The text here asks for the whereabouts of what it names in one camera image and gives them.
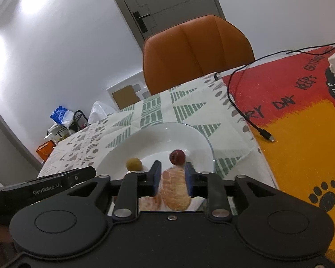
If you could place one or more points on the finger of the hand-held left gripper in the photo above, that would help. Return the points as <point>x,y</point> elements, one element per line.
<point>82,176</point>

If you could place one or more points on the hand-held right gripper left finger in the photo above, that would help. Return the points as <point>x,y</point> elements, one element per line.
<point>156,179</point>

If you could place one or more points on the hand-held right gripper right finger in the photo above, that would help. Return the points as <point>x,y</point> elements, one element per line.
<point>190,181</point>

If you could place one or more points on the large peeled pomelo segment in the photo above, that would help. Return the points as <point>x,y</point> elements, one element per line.
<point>174,191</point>

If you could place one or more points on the small peeled pomelo segment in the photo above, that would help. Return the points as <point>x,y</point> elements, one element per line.
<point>152,203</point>

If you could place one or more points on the yellow-green round fruit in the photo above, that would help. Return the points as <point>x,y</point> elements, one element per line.
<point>134,164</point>

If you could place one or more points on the red plum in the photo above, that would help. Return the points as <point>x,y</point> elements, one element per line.
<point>177,157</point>

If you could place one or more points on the white plate with blue rim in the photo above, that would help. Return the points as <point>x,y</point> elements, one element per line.
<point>162,141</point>

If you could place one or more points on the orange box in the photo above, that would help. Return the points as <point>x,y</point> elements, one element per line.
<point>46,150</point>

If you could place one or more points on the black shoe rack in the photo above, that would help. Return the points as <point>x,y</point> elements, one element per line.
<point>79,120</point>

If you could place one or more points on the blue plastic bag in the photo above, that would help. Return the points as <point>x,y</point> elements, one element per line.
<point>60,115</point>

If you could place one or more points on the clear plastic bag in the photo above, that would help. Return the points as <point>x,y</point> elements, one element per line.
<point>99,113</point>

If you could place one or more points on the patterned tablecloth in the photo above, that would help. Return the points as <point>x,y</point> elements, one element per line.
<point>189,106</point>

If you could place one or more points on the brown cardboard piece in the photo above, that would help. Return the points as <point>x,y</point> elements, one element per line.
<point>125,97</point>

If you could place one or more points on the white foam tray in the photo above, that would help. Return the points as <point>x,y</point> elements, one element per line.
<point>114,89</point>

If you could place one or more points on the red and orange printed mat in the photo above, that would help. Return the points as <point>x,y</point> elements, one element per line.
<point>301,150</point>

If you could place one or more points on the orange chair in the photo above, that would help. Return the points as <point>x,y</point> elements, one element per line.
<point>195,53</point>

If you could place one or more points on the grey door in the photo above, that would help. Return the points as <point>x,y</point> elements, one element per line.
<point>170,0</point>

